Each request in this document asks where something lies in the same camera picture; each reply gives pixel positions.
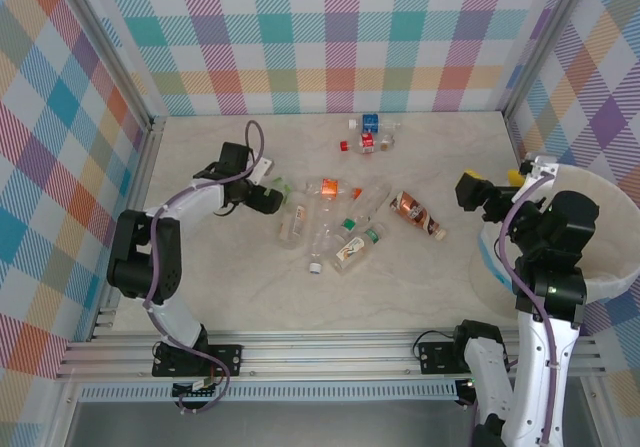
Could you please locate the green label plastic bottle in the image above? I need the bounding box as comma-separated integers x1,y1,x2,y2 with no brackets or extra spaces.
269,175,295,204

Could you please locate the narrow bottle orange white label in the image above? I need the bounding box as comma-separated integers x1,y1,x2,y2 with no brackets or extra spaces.
278,200,309,252

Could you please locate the orange label orange cap bottle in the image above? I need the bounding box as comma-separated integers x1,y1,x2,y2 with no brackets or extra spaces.
303,177,364,202

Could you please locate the unlabelled clear bottle white cap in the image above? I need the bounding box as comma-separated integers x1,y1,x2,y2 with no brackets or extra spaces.
305,206,335,275

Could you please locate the brown coffee drink bottle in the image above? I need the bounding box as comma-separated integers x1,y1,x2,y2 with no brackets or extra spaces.
389,190,447,242

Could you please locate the white label green cap bottle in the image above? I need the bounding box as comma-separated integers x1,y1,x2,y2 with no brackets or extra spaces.
331,223,389,276

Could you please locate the unlabelled clear bottle green cap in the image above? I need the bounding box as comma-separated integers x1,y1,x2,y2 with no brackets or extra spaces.
341,183,392,232

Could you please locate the red label red cap bottle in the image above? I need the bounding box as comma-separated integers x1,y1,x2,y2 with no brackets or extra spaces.
339,133,397,157

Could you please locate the slim clear bottle blue label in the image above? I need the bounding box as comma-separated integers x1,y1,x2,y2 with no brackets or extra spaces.
348,113,402,134

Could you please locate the round white waste bin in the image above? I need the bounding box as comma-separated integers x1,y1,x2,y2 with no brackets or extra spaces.
469,164,640,318

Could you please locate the translucent plastic bin liner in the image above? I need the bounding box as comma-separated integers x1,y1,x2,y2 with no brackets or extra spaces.
469,164,640,318

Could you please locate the left small circuit board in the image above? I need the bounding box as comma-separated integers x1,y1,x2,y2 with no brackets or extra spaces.
171,377,221,399

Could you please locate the grey metal panel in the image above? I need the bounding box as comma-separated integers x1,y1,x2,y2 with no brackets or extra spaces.
62,400,604,447

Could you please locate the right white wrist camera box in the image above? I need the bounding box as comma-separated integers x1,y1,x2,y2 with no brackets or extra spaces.
519,155,560,181

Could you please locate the left aluminium side rail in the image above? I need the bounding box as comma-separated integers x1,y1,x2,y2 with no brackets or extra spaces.
89,115,167,342

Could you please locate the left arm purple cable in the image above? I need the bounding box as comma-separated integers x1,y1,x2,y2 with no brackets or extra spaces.
142,119,267,414

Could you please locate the right aluminium frame post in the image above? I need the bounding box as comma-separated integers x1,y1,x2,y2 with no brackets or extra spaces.
502,0,589,118

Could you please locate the aluminium frame post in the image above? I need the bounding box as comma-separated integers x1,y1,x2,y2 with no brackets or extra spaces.
59,0,154,131
502,0,589,118

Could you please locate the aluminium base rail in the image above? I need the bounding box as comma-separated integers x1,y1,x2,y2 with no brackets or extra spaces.
53,327,607,381

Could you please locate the left aluminium frame post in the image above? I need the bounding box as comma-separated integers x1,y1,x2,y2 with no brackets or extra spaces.
59,0,154,131

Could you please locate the slotted grey cable duct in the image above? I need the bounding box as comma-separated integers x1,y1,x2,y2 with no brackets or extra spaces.
78,384,460,403

